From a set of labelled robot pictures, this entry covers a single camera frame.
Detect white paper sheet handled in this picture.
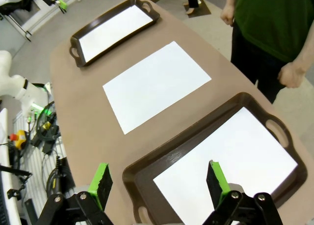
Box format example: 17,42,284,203
152,106,299,225

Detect black garment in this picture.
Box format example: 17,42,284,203
0,0,40,14

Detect yellow emergency stop box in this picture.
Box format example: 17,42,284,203
9,130,27,149

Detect white A4 paper stack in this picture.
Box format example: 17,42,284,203
102,40,212,136

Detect white paper pile in tray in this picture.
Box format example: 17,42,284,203
78,5,155,63

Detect person's right hand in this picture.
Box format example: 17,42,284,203
220,7,236,27

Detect black cable bundle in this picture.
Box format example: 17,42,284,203
26,101,62,147

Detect black power adapter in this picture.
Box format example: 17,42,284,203
41,141,59,155

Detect white slatted panel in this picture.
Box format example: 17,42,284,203
14,109,76,211

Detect mannequin with brown skirt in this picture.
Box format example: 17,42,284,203
181,0,200,15

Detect black trousers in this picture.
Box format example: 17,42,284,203
230,21,288,104

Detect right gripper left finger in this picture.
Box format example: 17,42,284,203
36,163,114,225

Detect green T-shirt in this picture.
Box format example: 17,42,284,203
232,0,314,63

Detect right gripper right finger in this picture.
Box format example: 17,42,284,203
201,159,283,225

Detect black plug with yellow label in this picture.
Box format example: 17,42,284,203
46,156,65,194

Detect brown plastic serving tray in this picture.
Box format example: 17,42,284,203
69,0,161,68
122,92,309,225

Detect person's left forearm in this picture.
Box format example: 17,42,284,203
291,30,314,71

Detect mannequin base plate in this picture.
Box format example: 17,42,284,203
185,0,212,19

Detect person's left hand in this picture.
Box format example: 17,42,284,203
277,61,307,89

